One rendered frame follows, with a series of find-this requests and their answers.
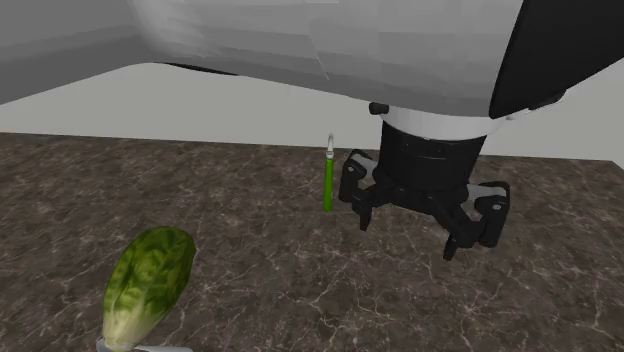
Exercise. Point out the green lettuce head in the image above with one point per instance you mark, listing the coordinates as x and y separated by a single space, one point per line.
144 282

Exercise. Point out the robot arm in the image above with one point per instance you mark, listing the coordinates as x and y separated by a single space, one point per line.
341 44

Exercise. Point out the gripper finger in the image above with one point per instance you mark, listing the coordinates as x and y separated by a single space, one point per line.
490 222
352 187

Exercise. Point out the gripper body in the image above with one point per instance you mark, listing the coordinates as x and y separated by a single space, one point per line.
426 166

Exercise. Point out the grey dish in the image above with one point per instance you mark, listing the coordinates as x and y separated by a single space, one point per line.
161 349

